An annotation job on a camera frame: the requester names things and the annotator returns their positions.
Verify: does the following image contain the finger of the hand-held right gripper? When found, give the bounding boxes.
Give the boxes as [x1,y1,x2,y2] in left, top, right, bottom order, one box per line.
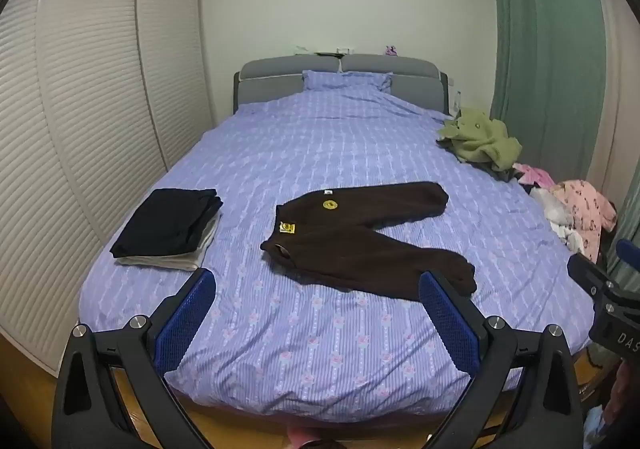
[567,253,619,310]
[616,239,640,275]

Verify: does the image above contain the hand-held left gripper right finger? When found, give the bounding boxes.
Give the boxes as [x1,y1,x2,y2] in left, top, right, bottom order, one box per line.
[418,271,585,449]

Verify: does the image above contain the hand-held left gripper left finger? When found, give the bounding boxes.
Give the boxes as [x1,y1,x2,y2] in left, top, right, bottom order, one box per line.
[51,268,217,449]

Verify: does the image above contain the brown fleece pants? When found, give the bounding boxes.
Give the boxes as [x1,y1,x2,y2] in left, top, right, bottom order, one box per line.
[260,181,477,302]

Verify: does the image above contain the pink patterned garment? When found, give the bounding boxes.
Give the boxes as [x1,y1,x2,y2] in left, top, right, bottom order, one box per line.
[550,180,618,265]

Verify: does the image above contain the grey folded garment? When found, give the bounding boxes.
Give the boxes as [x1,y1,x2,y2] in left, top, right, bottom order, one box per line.
[115,213,222,272]

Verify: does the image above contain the white crumpled cloth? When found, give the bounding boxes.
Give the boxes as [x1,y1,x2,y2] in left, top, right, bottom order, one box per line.
[530,186,583,250]

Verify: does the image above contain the black folded garment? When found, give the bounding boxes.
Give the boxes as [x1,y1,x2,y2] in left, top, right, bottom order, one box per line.
[110,188,224,260]

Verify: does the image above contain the light blue cloth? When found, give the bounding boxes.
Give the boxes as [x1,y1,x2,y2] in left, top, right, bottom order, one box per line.
[584,406,618,449]

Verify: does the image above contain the plain pink garment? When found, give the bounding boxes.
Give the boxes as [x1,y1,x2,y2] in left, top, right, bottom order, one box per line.
[512,163,556,190]

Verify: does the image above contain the pink cloth item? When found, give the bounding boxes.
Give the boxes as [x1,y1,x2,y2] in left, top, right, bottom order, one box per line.
[287,428,342,449]

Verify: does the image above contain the olive green garment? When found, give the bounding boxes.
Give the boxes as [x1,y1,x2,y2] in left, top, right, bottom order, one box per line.
[437,107,523,172]

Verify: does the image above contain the purple floral duvet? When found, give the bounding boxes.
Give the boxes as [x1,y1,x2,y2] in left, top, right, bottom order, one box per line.
[77,94,596,417]

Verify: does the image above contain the white louvered wardrobe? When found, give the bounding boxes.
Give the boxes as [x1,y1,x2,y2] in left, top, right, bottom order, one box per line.
[0,0,219,377]

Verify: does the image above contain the green curtain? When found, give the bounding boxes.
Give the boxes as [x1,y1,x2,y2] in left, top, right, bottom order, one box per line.
[487,0,608,190]

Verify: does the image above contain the grey padded headboard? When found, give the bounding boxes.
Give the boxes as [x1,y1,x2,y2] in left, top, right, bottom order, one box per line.
[233,54,449,116]

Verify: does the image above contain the purple floral pillow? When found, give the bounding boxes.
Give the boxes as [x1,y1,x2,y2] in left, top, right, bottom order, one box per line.
[301,70,393,92]

